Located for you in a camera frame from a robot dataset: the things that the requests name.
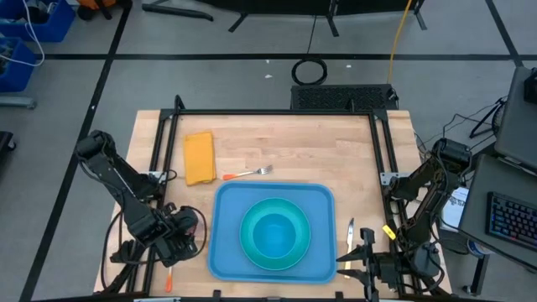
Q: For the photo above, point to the grey bar on floor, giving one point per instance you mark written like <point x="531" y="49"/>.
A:
<point x="17" y="102"/>

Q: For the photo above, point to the small black bracket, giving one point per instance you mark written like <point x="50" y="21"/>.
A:
<point x="121" y="253"/>

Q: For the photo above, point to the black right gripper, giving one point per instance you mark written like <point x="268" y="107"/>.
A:
<point x="384" y="266"/>

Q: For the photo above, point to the blue plastic tray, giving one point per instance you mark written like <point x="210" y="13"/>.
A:
<point x="226" y="209"/>

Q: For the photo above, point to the silver mounting plate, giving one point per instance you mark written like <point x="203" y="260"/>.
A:
<point x="388" y="178"/>

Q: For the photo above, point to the black bar on floor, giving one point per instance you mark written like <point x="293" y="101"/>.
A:
<point x="176" y="11"/>

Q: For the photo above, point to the grey desk surface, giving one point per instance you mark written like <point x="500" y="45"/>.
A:
<point x="516" y="126"/>

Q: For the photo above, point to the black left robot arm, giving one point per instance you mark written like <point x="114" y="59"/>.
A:
<point x="113" y="176"/>

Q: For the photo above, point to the black object at floor edge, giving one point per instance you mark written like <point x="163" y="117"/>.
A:
<point x="5" y="144"/>

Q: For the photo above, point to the black device on desk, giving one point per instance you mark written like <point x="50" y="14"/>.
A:
<point x="531" y="86"/>

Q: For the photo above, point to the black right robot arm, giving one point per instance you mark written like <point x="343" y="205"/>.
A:
<point x="419" y="180"/>

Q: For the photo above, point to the teal plate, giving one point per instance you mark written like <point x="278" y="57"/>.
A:
<point x="247" y="239"/>

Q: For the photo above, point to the grey desk with keyboard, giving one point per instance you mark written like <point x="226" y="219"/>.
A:
<point x="478" y="197"/>

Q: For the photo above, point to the black backlit keyboard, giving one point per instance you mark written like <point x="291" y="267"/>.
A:
<point x="512" y="220"/>

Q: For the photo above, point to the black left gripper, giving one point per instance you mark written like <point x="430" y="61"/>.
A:
<point x="182" y="222"/>

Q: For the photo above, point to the yellow cloth napkin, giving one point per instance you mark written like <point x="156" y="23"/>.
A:
<point x="199" y="159"/>

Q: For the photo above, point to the blue plastic storage bin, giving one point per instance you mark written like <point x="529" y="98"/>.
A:
<point x="58" y="25"/>
<point x="17" y="71"/>

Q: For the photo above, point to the white printed booklet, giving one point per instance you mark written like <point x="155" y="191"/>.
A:
<point x="457" y="207"/>

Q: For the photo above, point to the blue ribbed bowl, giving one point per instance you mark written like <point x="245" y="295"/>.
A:
<point x="274" y="235"/>

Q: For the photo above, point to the white and blue tape roll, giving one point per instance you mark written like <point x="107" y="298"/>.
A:
<point x="476" y="248"/>

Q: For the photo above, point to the orange and black bag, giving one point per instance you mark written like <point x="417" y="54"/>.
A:
<point x="96" y="3"/>

